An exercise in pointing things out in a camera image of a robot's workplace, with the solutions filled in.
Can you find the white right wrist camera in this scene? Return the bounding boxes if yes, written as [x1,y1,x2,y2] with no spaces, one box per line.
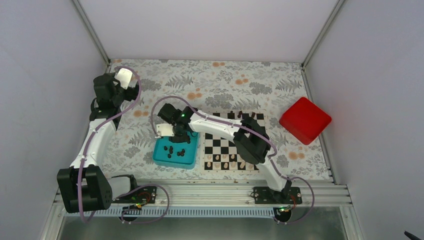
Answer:
[156,123,175,138]

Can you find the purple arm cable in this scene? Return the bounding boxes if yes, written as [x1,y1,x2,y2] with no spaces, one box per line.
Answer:
[76,66,170,225]
[150,96,316,226]

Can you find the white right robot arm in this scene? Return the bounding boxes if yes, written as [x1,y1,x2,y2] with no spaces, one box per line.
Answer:
[157,103,292,204]

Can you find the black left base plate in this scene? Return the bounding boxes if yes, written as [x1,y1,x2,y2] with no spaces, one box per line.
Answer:
[112,186,157,205]

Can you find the aluminium left corner post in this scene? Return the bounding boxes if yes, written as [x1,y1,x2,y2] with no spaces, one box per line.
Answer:
[71,0,111,68]

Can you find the red plastic box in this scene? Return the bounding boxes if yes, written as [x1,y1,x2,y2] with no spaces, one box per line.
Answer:
[279,97,332,145]

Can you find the aluminium right corner post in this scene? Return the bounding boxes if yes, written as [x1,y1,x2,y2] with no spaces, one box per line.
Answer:
[301,0,346,70]

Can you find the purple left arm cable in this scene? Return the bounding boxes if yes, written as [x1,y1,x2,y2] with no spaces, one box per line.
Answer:
[76,66,170,225]

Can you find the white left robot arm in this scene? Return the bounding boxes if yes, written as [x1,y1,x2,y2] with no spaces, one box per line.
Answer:
[56,68,139,214]

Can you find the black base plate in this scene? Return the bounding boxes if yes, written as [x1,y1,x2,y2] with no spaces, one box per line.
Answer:
[112,186,157,205]
[250,186,303,205]

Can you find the aluminium corner post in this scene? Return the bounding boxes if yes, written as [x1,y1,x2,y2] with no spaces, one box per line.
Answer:
[301,0,346,70]
[71,0,111,68]

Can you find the floral patterned table mat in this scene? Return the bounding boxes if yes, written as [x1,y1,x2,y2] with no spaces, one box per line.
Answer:
[102,59,330,181]

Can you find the aluminium front rail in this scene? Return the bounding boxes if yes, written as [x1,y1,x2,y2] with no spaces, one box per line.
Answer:
[52,180,353,219]

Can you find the teal plastic tray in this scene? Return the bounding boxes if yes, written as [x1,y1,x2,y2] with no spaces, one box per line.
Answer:
[152,132,199,170]

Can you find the black white chessboard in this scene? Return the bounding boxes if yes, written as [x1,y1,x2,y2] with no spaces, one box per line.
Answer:
[201,110,270,175]

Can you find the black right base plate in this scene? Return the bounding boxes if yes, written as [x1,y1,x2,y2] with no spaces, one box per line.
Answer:
[250,186,303,205]

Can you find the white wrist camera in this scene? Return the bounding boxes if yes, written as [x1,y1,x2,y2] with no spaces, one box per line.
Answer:
[114,68,133,90]
[156,123,175,138]

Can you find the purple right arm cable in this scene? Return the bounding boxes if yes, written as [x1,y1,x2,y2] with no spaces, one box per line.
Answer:
[150,96,316,226]

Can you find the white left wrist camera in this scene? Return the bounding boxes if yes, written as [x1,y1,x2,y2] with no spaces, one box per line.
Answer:
[114,68,133,90]

